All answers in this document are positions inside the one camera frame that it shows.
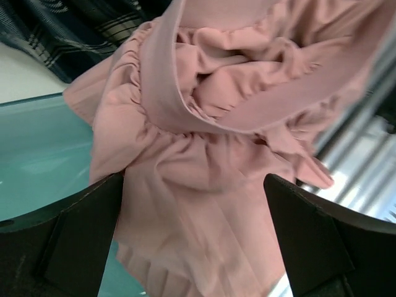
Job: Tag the navy plaid skirt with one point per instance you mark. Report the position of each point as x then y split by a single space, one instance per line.
69 37

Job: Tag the teal plastic bin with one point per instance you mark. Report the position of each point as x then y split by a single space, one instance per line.
45 157

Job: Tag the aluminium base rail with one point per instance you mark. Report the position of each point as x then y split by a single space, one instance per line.
359 152

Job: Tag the pink pleated skirt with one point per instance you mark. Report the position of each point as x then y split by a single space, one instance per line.
197 106

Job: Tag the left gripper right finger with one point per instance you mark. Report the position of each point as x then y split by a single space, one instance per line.
328 249

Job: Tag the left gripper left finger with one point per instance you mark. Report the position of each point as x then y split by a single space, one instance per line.
61 249

